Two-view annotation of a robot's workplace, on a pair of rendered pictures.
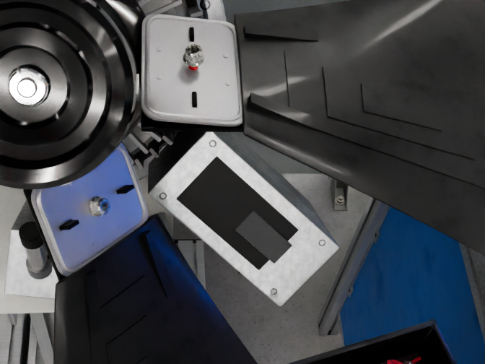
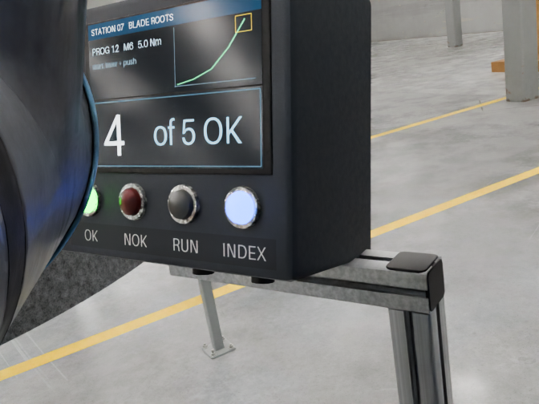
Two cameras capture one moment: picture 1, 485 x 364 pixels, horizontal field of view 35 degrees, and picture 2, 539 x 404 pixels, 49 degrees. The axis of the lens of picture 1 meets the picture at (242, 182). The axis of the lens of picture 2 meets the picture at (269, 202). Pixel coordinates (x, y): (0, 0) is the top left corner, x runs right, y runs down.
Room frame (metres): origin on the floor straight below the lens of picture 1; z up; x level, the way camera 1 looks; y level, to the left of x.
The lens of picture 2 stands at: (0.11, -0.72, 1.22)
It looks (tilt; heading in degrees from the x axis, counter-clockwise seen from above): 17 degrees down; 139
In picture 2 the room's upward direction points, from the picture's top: 10 degrees counter-clockwise
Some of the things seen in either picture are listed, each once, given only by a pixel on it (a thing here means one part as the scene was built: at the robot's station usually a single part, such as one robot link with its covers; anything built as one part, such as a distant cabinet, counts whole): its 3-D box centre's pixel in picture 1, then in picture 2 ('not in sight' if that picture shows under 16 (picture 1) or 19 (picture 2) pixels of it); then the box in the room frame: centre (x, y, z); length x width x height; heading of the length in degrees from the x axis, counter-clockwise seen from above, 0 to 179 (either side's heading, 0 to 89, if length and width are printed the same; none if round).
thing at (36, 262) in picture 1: (35, 250); not in sight; (0.29, 0.16, 0.99); 0.02 x 0.02 x 0.06
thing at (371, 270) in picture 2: not in sight; (288, 266); (-0.21, -0.44, 1.04); 0.24 x 0.03 x 0.03; 12
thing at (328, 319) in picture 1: (368, 237); not in sight; (0.74, -0.24, 0.39); 0.04 x 0.04 x 0.78; 12
